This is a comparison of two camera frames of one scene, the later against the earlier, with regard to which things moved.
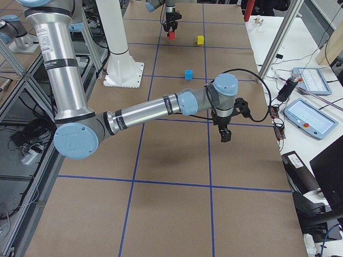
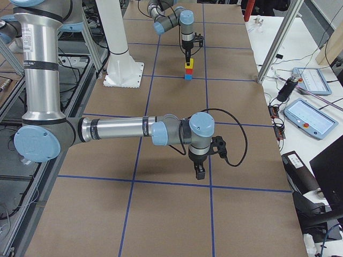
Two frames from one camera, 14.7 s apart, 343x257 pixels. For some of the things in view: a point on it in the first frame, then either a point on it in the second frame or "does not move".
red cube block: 172,35 → 188,71
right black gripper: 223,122 → 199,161
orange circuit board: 278,129 does not move
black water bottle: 290,84 does not move
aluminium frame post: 294,7 does not move
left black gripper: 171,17 → 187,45
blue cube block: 188,74 does not move
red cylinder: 248,10 does not move
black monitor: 327,167 does not move
